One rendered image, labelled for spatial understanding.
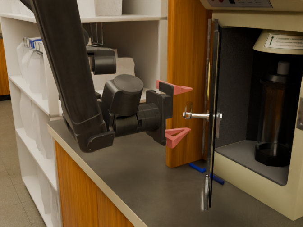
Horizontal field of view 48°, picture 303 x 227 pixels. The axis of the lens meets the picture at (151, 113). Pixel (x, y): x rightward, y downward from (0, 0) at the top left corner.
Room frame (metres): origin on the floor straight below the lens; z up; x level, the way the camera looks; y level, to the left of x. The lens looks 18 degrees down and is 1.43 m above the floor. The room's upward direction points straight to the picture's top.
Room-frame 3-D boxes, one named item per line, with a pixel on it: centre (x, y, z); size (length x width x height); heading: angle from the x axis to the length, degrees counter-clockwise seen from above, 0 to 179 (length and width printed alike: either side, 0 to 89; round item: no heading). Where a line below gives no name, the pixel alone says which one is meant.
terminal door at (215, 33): (0.78, -0.14, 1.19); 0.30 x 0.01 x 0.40; 172
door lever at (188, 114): (0.71, -0.10, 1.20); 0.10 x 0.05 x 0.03; 172
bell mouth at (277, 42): (0.84, -0.34, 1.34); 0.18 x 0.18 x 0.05
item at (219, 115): (0.67, -0.14, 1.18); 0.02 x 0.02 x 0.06; 82
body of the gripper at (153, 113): (0.68, 0.01, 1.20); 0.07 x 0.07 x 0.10; 32
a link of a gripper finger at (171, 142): (0.71, -0.05, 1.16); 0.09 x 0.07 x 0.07; 122
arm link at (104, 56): (0.90, 0.16, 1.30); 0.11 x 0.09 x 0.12; 108
